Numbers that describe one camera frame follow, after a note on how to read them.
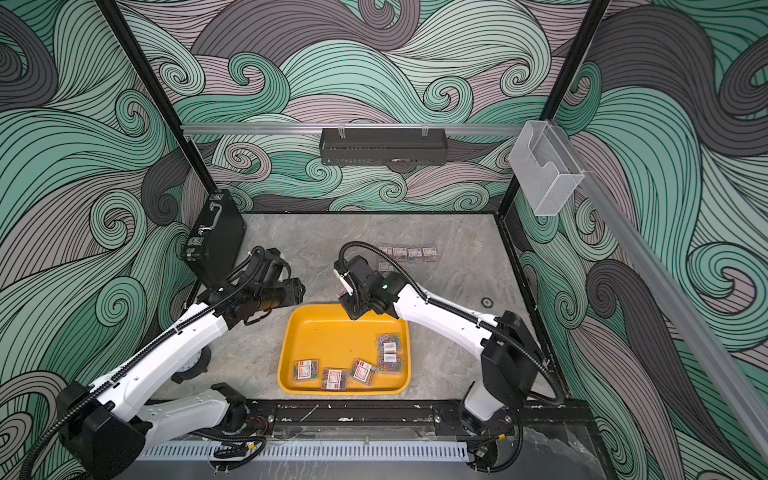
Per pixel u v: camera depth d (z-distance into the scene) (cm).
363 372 78
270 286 60
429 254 106
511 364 42
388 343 84
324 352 85
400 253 106
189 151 100
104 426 37
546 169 78
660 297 53
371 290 59
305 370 80
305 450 70
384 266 51
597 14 71
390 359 81
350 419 74
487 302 95
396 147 94
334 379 78
